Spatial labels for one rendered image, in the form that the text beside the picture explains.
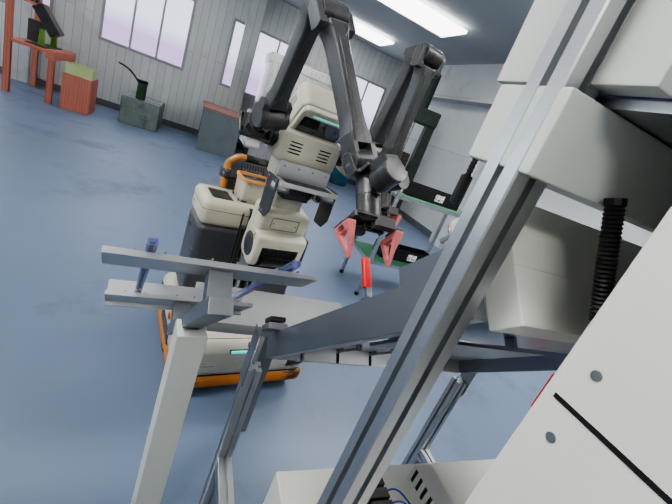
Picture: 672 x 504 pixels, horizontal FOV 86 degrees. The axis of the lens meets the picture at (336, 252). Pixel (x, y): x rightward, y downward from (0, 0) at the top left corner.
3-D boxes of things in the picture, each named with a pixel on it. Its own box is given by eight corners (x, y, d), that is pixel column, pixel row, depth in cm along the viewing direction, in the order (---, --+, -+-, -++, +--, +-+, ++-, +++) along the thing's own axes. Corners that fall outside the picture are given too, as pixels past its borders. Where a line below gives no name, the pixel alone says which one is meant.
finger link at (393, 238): (405, 263, 77) (403, 223, 80) (377, 256, 74) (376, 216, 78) (388, 272, 82) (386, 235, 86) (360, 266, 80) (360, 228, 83)
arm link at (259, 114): (336, -15, 94) (303, -30, 88) (357, 15, 89) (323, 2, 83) (276, 119, 126) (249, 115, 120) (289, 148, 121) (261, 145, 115)
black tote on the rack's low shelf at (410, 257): (379, 256, 326) (384, 245, 323) (372, 248, 341) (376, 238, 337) (428, 268, 350) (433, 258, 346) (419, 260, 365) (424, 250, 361)
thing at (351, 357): (272, 358, 97) (275, 331, 99) (456, 372, 124) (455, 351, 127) (273, 358, 96) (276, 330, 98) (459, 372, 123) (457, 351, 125)
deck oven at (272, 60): (303, 170, 861) (332, 83, 797) (317, 183, 759) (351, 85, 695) (238, 149, 796) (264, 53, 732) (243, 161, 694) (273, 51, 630)
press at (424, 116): (402, 221, 714) (464, 81, 629) (365, 210, 678) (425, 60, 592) (386, 209, 777) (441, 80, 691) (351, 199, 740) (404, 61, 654)
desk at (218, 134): (229, 147, 788) (238, 112, 764) (234, 160, 669) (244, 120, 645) (195, 136, 758) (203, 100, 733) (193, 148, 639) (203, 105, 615)
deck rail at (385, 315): (265, 357, 96) (267, 334, 98) (272, 358, 97) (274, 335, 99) (473, 319, 36) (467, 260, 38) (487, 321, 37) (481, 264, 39)
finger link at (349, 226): (378, 256, 74) (377, 216, 78) (347, 250, 71) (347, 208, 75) (361, 267, 80) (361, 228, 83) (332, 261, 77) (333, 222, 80)
